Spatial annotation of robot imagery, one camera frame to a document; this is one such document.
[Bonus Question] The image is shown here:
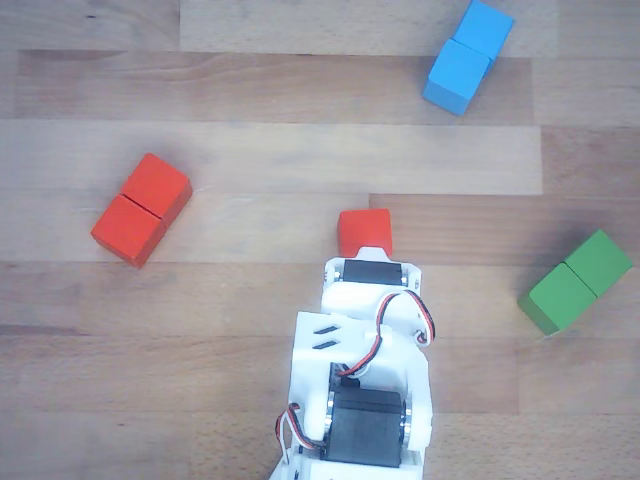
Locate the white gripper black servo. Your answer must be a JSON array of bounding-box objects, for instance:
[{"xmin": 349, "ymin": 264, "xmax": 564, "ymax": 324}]
[{"xmin": 319, "ymin": 245, "xmax": 425, "ymax": 322}]

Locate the small red cube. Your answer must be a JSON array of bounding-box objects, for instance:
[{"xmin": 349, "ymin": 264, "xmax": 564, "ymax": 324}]
[{"xmin": 337, "ymin": 208, "xmax": 394, "ymax": 257}]

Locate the long green block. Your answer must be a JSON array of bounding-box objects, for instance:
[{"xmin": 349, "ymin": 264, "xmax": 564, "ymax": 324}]
[{"xmin": 516, "ymin": 228, "xmax": 634, "ymax": 337}]

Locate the long blue block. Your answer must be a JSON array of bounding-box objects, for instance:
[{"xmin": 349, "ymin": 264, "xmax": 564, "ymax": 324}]
[{"xmin": 421, "ymin": 0, "xmax": 516, "ymax": 117}]

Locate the long red block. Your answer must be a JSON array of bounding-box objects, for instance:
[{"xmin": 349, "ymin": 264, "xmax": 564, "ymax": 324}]
[{"xmin": 89, "ymin": 152, "xmax": 194, "ymax": 270}]

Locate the red white black servo cable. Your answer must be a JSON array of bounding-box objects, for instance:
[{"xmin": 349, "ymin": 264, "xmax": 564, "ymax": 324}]
[
  {"xmin": 273, "ymin": 401, "xmax": 305, "ymax": 469},
  {"xmin": 337, "ymin": 289, "xmax": 437, "ymax": 380}
]

